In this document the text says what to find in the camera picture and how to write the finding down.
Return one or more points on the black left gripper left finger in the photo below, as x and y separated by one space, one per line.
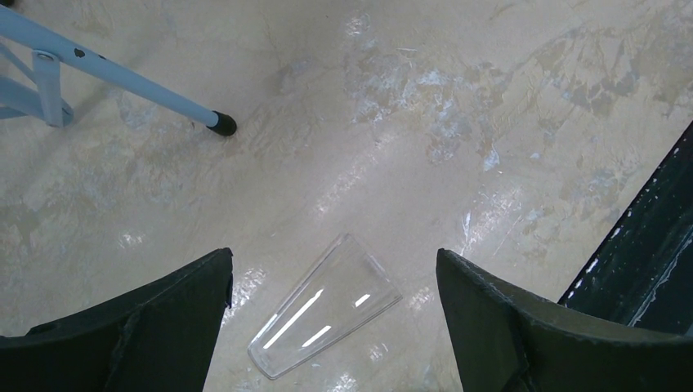
158 337

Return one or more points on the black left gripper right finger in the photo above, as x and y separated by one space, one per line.
505 338

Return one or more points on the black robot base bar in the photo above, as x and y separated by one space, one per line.
641 273

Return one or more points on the light blue music stand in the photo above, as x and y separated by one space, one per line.
50 50

